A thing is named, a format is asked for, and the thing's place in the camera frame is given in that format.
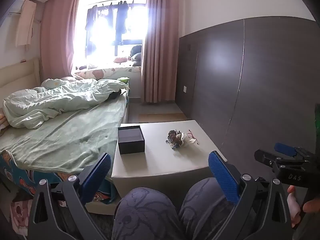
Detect red string bracelet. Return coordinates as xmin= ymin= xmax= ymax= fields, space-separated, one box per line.
xmin=186 ymin=128 xmax=200 ymax=145

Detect blue beaded knotted bracelet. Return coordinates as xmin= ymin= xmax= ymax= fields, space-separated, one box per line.
xmin=165 ymin=137 xmax=183 ymax=151

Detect black jewelry box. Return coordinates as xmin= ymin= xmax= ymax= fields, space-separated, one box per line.
xmin=118 ymin=125 xmax=145 ymax=154

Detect person's right hand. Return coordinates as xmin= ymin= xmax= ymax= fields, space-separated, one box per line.
xmin=286 ymin=185 xmax=320 ymax=228

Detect white low table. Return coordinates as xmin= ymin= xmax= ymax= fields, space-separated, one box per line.
xmin=111 ymin=120 xmax=219 ymax=208

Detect bed with green sheet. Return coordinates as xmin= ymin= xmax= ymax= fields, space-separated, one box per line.
xmin=1 ymin=90 xmax=129 ymax=195

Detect person's legs grey trousers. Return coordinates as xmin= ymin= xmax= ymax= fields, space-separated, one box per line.
xmin=112 ymin=177 xmax=234 ymax=239

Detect light green duvet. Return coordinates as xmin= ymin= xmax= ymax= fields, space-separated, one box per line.
xmin=3 ymin=79 xmax=129 ymax=129

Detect cardboard sheets on floor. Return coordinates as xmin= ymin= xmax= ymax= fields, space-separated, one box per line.
xmin=138 ymin=113 xmax=188 ymax=123

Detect black garment on bed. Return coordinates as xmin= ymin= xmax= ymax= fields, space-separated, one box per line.
xmin=108 ymin=90 xmax=126 ymax=100

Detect pink curtain right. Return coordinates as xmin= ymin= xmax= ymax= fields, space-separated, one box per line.
xmin=141 ymin=0 xmax=179 ymax=103

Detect pink curtain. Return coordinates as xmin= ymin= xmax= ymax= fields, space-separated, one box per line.
xmin=40 ymin=0 xmax=79 ymax=80
xmin=141 ymin=0 xmax=179 ymax=103

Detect beige headboard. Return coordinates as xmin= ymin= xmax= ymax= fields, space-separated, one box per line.
xmin=0 ymin=58 xmax=41 ymax=104

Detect patterned window seat cushion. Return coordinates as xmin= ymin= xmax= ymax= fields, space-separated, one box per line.
xmin=73 ymin=67 xmax=141 ymax=80

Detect window with hanging clothes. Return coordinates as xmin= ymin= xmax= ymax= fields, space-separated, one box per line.
xmin=73 ymin=0 xmax=147 ymax=70

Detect pink curtain left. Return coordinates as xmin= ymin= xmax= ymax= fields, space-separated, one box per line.
xmin=40 ymin=0 xmax=79 ymax=80

